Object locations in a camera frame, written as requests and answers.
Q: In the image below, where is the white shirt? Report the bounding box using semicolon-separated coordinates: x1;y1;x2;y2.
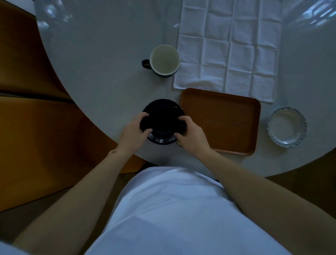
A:
85;167;292;255

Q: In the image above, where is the black saucer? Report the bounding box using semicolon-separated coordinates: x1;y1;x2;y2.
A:
139;99;187;145

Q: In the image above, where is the person's right hand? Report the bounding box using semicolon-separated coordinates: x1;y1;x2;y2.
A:
174;116;213;158

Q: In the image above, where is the person's right forearm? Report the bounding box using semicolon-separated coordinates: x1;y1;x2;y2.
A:
201;150;336;255

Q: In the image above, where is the brown wooden tray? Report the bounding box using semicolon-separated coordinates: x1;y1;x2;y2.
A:
180;88;261;156

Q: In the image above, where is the white creased cloth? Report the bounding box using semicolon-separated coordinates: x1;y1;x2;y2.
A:
173;0;283;103

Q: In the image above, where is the person's left hand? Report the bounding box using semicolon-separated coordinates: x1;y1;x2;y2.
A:
116;112;153;158

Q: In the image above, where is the dark cup with white inside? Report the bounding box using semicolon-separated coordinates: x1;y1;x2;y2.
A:
142;44;181;78

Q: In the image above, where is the clear fluted glass dish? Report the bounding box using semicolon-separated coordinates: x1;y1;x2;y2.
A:
267;107;307;148

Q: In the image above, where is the brown wooden bench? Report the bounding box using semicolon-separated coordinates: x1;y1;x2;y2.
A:
0;96;146;212
0;0;72;100

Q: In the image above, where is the person's left forearm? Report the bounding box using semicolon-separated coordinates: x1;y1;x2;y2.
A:
12;149;132;255

